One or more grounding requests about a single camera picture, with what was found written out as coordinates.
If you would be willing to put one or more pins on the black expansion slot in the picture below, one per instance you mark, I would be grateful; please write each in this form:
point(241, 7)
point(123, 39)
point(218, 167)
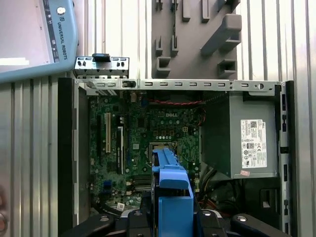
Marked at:
point(120, 150)

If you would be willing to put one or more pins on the white expansion slot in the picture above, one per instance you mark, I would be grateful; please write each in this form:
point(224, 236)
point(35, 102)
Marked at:
point(107, 133)

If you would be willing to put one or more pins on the hard disk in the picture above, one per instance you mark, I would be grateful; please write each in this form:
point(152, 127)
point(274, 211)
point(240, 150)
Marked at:
point(172, 172)

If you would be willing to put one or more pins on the black PC case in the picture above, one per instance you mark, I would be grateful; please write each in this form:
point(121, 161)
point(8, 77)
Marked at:
point(65, 148)

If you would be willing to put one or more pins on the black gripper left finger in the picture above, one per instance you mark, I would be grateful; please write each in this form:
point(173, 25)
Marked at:
point(138, 224)

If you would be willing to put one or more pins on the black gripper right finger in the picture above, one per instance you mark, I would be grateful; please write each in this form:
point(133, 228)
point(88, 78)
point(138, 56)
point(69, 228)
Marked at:
point(212, 224)

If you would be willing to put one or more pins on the grey power supply unit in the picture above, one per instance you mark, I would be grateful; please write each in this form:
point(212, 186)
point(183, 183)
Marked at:
point(222, 135)

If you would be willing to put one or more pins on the hinged metal slot retainer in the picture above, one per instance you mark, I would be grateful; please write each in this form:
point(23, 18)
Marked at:
point(101, 67)

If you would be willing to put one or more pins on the grey parts rack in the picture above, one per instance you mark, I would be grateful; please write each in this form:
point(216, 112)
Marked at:
point(192, 37)

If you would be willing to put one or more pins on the green motherboard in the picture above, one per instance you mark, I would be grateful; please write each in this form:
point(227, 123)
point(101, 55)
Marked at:
point(148, 123)

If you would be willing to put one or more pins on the CPU socket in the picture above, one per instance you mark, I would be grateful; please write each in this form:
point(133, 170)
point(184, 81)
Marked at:
point(160, 144)

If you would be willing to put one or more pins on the green RAM stick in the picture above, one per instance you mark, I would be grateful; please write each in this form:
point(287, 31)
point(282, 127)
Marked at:
point(174, 19)

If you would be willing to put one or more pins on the pale blue teach pendant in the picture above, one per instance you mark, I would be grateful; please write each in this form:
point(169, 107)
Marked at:
point(29, 32)

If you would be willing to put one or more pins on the black RAM slot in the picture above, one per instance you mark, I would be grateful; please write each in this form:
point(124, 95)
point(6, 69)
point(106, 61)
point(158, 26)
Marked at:
point(142, 188)
point(142, 180)

